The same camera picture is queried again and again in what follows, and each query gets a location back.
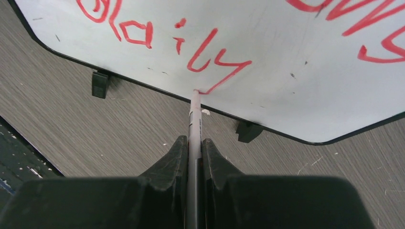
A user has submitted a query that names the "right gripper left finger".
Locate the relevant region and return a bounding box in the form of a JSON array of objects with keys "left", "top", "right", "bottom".
[{"left": 0, "top": 135, "right": 188, "bottom": 229}]

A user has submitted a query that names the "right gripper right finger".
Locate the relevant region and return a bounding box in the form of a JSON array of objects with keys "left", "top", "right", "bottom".
[{"left": 202, "top": 139, "right": 374, "bottom": 229}]

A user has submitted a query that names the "red whiteboard marker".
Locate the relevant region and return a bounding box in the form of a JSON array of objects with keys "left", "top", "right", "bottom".
[{"left": 185, "top": 89, "right": 203, "bottom": 229}]

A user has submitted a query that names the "white whiteboard with black frame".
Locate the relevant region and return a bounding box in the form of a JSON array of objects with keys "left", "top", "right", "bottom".
[{"left": 9, "top": 0, "right": 405, "bottom": 145}]

